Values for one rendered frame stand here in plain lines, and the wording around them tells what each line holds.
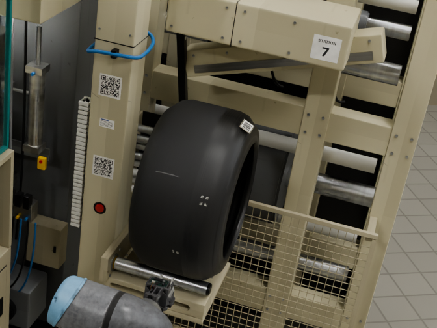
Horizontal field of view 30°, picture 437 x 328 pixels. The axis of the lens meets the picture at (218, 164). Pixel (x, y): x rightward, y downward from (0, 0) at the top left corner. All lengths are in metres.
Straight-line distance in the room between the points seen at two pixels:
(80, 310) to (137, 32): 1.06
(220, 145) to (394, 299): 2.26
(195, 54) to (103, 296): 1.35
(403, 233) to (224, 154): 2.81
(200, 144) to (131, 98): 0.29
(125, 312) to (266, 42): 1.23
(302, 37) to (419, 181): 3.31
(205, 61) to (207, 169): 0.57
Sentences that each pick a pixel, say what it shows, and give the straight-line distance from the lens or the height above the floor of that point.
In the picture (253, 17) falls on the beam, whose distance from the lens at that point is 2.66.
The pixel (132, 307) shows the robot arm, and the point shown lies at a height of 1.45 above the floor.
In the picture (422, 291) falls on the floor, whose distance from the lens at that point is 4.68.
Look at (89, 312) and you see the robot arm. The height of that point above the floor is 1.44.
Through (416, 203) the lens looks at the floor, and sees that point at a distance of 5.55.
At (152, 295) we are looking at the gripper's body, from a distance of 2.36.
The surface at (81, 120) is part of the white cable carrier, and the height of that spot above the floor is 1.36.
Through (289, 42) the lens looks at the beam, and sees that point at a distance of 2.66.
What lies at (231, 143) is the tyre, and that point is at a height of 1.43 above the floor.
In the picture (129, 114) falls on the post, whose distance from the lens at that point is 2.63.
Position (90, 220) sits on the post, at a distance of 2.85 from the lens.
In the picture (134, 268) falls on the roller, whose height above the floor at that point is 0.91.
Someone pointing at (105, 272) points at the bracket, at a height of 0.89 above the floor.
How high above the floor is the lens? 2.53
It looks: 28 degrees down
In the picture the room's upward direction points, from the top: 9 degrees clockwise
